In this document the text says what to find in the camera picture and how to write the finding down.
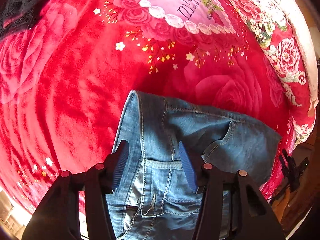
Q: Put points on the dark knitted cloth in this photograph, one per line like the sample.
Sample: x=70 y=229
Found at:
x=19 y=15

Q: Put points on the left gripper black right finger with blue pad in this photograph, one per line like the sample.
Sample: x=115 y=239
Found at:
x=232 y=206

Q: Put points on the red floral plush blanket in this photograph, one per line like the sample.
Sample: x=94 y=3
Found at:
x=64 y=81

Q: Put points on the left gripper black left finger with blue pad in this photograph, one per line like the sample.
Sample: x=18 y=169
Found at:
x=57 y=215

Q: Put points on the blue denim jeans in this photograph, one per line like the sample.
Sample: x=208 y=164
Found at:
x=154 y=200

